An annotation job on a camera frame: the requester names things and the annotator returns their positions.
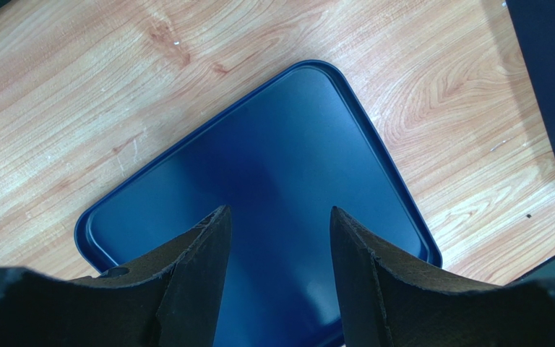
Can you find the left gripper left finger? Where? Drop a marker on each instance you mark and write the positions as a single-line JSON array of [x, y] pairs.
[[170, 296]]

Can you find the navy box lid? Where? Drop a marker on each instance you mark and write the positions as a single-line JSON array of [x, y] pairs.
[[281, 158]]

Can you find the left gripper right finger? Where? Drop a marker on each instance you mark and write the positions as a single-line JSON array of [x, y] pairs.
[[388, 297]]

